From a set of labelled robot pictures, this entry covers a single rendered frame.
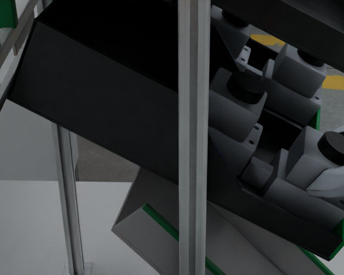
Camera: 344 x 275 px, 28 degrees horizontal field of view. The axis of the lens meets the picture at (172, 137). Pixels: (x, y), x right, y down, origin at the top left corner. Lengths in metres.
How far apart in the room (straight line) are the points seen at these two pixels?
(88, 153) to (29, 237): 1.75
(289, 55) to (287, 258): 0.21
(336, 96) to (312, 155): 2.77
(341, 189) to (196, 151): 0.11
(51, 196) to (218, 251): 0.55
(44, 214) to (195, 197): 0.65
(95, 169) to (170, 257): 2.16
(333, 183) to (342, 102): 2.73
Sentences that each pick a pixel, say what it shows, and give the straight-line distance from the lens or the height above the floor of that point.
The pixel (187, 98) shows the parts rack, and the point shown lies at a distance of 0.45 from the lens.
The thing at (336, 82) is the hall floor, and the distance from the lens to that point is 3.42.
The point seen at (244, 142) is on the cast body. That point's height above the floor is 1.26.
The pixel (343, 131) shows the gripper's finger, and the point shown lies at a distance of 0.57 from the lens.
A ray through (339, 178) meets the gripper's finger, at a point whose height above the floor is 1.26.
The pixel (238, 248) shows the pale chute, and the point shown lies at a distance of 0.70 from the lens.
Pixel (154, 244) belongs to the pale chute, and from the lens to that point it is 0.58.
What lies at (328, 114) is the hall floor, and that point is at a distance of 3.13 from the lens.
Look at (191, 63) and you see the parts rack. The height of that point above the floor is 1.36.
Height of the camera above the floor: 1.56
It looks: 32 degrees down
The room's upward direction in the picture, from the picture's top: 1 degrees counter-clockwise
